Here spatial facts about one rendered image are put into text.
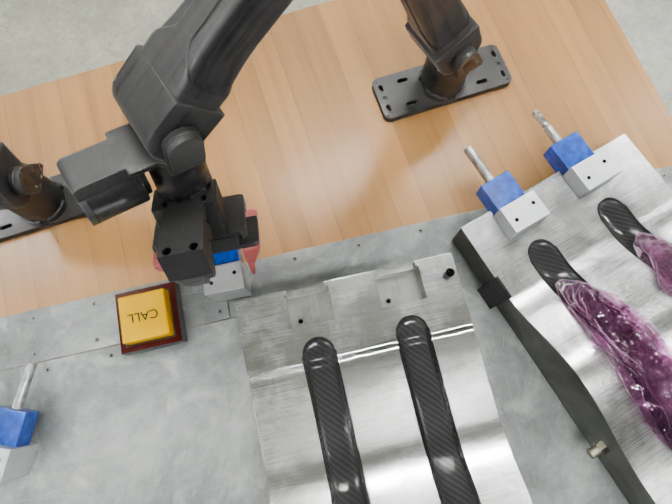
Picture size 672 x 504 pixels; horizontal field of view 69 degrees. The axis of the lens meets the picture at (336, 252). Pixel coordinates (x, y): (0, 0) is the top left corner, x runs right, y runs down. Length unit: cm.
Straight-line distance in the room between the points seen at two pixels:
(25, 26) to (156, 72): 177
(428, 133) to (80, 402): 60
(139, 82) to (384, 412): 40
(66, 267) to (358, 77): 50
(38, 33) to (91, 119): 133
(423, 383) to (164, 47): 42
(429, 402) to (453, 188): 30
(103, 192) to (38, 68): 159
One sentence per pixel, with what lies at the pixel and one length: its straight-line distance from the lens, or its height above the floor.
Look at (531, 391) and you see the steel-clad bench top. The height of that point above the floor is 80.
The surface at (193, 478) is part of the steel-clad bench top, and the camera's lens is 69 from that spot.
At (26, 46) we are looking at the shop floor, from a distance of 215.
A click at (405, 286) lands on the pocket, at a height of 86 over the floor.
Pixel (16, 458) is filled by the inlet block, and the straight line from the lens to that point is 73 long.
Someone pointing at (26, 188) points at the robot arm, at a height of 92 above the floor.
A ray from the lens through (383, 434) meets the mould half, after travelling 57.
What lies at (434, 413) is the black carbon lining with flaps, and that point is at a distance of 58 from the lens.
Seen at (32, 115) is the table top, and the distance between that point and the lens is 89.
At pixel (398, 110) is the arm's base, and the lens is 75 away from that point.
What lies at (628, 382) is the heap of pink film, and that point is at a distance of 63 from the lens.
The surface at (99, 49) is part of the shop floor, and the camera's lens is 202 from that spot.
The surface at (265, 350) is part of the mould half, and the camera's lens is 57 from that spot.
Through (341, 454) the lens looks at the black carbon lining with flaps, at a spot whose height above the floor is 88.
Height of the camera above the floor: 145
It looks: 75 degrees down
